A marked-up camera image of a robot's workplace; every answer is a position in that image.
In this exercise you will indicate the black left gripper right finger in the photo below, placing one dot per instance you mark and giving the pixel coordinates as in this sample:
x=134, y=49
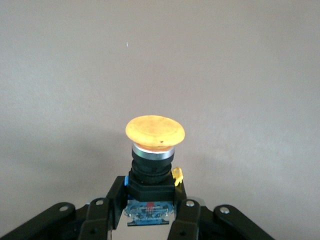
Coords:
x=190, y=220

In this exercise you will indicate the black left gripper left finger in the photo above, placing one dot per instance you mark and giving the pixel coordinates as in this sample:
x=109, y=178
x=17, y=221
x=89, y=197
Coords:
x=100, y=217

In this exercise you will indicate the yellow capped push button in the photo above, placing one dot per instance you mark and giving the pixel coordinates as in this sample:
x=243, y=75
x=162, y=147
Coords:
x=155, y=130

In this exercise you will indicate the brown table cover mat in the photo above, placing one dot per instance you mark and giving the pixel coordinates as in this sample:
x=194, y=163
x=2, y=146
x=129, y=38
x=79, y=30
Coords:
x=160, y=62

